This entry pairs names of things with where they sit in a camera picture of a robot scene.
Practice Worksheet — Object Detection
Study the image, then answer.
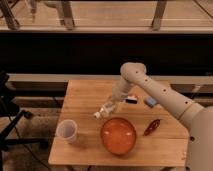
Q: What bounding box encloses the white plastic cup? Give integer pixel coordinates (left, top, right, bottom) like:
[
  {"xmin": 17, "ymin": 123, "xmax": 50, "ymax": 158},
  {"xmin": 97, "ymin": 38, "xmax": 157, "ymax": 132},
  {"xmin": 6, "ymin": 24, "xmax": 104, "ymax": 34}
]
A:
[{"xmin": 56, "ymin": 119, "xmax": 78, "ymax": 143}]

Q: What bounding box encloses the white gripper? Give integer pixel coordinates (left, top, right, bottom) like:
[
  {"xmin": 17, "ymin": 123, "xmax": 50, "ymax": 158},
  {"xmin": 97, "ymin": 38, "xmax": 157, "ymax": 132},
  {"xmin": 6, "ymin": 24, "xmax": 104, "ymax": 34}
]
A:
[{"xmin": 111, "ymin": 80, "xmax": 132, "ymax": 101}]

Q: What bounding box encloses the red chili pepper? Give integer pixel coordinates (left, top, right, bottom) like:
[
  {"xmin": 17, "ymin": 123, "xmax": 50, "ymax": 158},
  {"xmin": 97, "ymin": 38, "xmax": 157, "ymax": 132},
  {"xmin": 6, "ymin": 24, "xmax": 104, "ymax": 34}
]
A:
[{"xmin": 144, "ymin": 119, "xmax": 160, "ymax": 136}]

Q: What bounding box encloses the blue sponge block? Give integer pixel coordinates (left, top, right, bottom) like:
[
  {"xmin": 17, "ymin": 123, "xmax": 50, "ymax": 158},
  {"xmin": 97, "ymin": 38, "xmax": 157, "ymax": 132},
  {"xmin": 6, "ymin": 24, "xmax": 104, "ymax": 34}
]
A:
[{"xmin": 144, "ymin": 97, "xmax": 157, "ymax": 107}]

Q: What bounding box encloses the orange ceramic bowl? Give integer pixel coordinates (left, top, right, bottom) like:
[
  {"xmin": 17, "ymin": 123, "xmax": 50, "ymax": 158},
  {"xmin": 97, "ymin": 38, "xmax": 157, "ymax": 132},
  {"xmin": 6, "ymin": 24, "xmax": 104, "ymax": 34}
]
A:
[{"xmin": 100, "ymin": 117, "xmax": 137, "ymax": 155}]

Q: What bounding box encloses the black office chair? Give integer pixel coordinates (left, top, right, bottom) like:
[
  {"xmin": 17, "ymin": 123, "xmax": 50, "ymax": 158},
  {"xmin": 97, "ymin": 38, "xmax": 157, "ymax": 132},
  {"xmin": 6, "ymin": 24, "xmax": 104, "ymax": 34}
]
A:
[{"xmin": 0, "ymin": 70, "xmax": 48, "ymax": 171}]

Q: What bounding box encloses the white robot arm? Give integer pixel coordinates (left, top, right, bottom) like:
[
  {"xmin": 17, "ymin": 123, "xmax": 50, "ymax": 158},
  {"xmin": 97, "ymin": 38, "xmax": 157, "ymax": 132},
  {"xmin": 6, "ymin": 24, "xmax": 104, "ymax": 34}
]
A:
[{"xmin": 111, "ymin": 62, "xmax": 213, "ymax": 171}]

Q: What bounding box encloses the black white small box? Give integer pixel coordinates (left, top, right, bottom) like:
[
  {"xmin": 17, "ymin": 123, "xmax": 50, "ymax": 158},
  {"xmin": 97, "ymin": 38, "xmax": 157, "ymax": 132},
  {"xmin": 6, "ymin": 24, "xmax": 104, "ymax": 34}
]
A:
[{"xmin": 126, "ymin": 95, "xmax": 138, "ymax": 104}]

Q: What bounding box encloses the clear plastic bottle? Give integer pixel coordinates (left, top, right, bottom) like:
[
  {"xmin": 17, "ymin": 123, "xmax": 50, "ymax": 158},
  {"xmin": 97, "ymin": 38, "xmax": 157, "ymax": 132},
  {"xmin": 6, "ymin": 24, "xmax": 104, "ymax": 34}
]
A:
[{"xmin": 94, "ymin": 96, "xmax": 122, "ymax": 119}]

